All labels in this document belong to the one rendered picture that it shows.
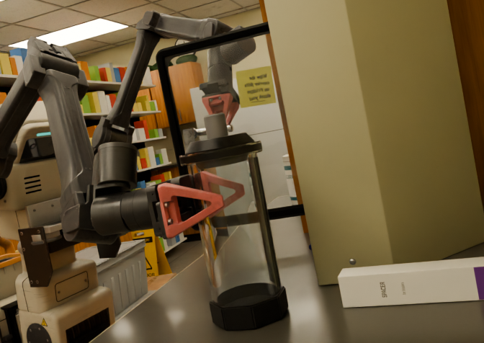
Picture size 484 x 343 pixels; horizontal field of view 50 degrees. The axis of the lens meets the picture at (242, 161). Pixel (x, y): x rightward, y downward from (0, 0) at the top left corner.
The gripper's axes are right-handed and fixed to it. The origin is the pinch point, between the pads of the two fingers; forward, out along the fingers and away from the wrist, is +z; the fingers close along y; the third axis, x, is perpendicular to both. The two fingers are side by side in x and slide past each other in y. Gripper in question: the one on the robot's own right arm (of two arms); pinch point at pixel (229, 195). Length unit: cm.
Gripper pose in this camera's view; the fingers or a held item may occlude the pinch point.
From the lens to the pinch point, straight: 68.3
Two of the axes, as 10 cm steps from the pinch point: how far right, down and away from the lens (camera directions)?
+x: 1.9, 9.8, 0.5
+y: 3.0, -1.1, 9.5
